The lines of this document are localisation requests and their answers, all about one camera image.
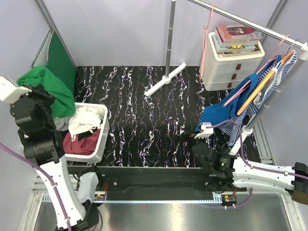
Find green tank top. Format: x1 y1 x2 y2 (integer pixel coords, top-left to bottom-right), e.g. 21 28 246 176
16 65 76 119

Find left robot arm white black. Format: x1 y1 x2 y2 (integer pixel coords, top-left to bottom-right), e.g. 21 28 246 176
10 85 104 231

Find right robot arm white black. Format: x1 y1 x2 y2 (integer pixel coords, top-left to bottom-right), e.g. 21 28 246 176
191 142 308 205

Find blue white striped top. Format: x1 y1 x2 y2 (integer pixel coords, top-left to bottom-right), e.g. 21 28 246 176
220 51 298 147

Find blue tank top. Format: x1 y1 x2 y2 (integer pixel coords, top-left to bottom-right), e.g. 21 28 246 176
197 55 282 126

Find orange wooden hanger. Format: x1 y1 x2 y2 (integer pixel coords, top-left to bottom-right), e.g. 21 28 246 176
237 50 295 116

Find empty pink hanger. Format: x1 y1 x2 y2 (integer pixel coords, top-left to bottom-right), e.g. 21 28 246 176
200 3 214 80

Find pink hanger with blue top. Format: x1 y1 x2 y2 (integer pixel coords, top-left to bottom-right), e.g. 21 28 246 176
222 34 291 107

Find grey garment in bin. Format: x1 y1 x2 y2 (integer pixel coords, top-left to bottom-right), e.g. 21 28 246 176
54 117 70 131

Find white garment in bin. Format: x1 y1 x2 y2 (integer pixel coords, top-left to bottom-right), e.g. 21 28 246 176
68 106 103 137

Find green lever arch binder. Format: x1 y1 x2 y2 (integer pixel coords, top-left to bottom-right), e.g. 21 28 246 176
32 30 76 82

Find maroon garment in bin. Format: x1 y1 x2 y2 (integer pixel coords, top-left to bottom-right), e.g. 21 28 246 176
63 129 101 155

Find white three-drawer unit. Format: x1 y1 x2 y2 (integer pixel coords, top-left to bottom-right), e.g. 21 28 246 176
200 32 265 91

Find middle book teal cover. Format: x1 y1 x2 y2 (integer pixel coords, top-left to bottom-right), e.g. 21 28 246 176
211 34 259 52

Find bottom book yellow black cover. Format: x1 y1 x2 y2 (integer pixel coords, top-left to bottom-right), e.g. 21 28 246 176
218 45 260 57

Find top book pink cover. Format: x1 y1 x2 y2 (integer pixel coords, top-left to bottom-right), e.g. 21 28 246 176
216 24 263 42

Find metal clothes rack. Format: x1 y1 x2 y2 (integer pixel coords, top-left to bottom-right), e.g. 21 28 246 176
144 0 308 155

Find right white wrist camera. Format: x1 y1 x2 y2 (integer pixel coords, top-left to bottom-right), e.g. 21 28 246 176
195 122 214 139

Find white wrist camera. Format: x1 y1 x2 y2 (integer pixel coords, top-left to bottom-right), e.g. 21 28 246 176
195 122 214 139
0 76 32 103

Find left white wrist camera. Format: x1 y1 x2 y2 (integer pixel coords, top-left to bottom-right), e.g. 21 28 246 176
0 76 32 103

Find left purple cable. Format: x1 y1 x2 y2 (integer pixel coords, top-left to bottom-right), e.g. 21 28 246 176
0 141 104 231

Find purple cable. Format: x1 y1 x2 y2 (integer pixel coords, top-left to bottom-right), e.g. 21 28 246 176
204 120 308 209
0 141 104 231

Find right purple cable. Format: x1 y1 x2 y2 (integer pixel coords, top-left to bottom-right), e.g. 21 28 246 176
204 120 308 209

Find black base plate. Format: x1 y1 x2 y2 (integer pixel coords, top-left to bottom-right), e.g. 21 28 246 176
66 165 248 202

